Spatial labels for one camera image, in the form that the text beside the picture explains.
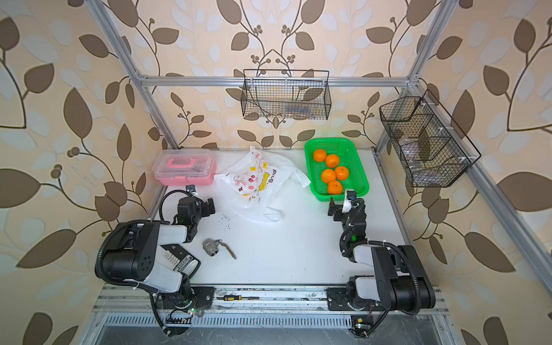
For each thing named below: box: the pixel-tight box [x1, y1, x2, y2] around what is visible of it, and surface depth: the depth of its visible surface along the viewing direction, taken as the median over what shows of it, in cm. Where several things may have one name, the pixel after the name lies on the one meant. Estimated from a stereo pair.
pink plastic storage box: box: [152, 149, 217, 187], surface depth 104 cm
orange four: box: [322, 168, 337, 184], surface depth 106 cm
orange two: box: [325, 153, 340, 169], surface depth 112 cm
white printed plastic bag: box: [214, 146, 311, 223], surface depth 101 cm
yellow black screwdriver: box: [215, 294, 261, 302], surface depth 77 cm
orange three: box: [334, 166, 350, 181], surface depth 107 cm
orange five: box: [327, 179, 343, 195], surface depth 101 cm
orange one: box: [313, 148, 328, 163], surface depth 115 cm
